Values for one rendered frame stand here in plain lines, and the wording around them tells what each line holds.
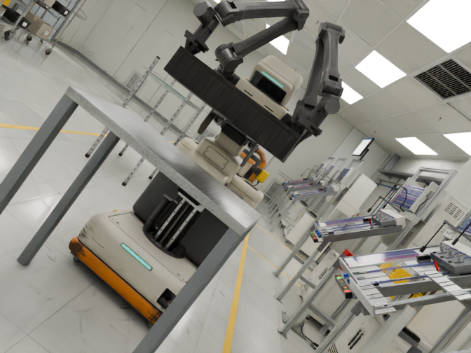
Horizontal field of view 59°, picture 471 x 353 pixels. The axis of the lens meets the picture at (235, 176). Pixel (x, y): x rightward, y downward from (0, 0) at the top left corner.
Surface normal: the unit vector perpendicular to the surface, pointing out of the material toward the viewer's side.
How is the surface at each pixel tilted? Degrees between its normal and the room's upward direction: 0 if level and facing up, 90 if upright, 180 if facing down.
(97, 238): 90
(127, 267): 90
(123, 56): 90
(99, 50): 90
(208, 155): 98
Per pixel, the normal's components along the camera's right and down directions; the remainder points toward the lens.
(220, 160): -0.25, 0.10
